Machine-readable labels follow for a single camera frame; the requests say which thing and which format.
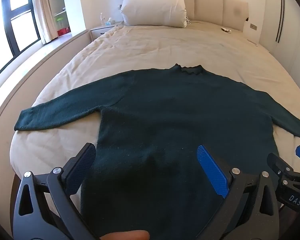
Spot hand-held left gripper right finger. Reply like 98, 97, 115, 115
195, 144, 281, 240

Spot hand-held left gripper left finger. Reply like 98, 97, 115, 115
11, 142, 101, 240

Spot dark green sweater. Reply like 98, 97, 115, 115
14, 64, 300, 240

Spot person's left hand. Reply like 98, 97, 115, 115
100, 230, 150, 240

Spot beige window ledge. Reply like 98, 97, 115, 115
0, 29, 92, 135

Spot white wardrobe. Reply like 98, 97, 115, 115
264, 0, 300, 80

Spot bed with beige sheet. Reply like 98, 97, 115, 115
9, 20, 300, 205

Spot white nightstand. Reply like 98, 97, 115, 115
90, 21, 123, 40

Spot black framed window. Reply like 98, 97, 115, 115
0, 0, 42, 85

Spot beige curtain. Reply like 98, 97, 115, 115
31, 0, 56, 44

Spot beige padded headboard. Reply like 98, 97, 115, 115
126, 0, 249, 32

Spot white pillow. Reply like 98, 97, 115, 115
120, 0, 188, 28

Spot black wardrobe handle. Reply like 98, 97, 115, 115
276, 0, 286, 43

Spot white wall shelf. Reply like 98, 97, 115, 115
46, 0, 73, 39

